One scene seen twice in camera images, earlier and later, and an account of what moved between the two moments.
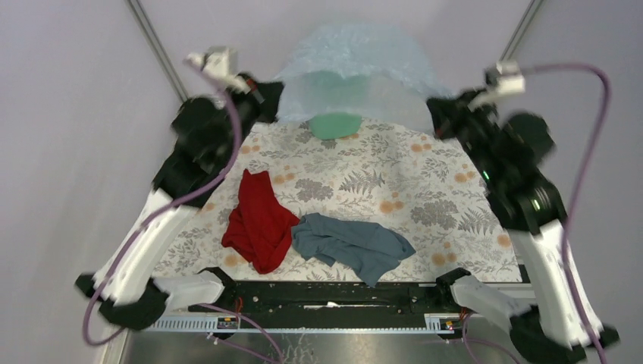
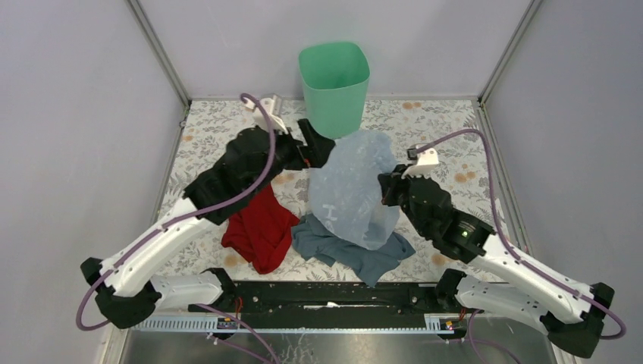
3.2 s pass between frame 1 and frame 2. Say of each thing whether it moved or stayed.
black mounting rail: stayed
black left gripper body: moved
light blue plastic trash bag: moved
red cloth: stayed
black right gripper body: moved
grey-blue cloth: stayed
